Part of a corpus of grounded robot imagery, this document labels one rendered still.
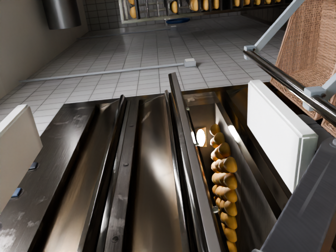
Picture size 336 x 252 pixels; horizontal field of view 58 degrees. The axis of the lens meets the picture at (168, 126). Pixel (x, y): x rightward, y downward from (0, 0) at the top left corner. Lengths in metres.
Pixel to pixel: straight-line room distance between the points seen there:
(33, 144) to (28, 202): 0.95
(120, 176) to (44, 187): 0.27
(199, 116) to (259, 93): 1.72
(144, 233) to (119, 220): 0.09
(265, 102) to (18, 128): 0.13
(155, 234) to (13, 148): 0.74
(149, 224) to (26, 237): 0.35
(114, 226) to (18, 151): 0.77
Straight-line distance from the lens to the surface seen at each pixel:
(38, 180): 1.24
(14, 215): 1.11
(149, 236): 0.89
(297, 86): 0.77
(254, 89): 0.17
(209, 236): 0.66
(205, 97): 1.84
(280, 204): 0.97
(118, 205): 1.00
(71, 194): 1.14
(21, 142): 0.18
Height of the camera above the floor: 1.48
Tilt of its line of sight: level
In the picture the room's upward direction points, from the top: 96 degrees counter-clockwise
